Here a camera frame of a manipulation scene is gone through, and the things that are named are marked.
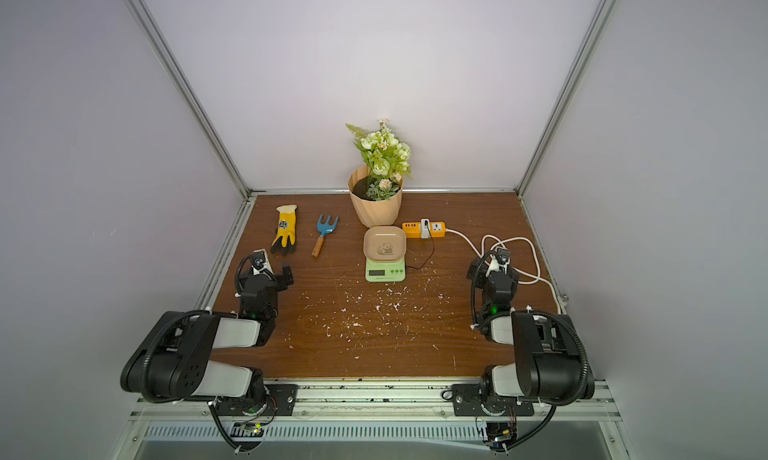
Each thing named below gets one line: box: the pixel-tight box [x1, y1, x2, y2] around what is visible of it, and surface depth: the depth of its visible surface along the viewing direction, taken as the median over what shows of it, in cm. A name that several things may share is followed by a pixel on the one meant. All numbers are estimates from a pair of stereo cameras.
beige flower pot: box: [348, 165, 404, 228], surface depth 100 cm
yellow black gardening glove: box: [270, 204, 298, 255], surface depth 108 cm
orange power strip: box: [402, 221, 447, 238], surface depth 108 cm
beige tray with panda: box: [363, 226, 407, 262], surface depth 102 cm
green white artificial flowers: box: [346, 118, 413, 201], surface depth 96 cm
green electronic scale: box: [365, 256, 406, 283], surface depth 97 cm
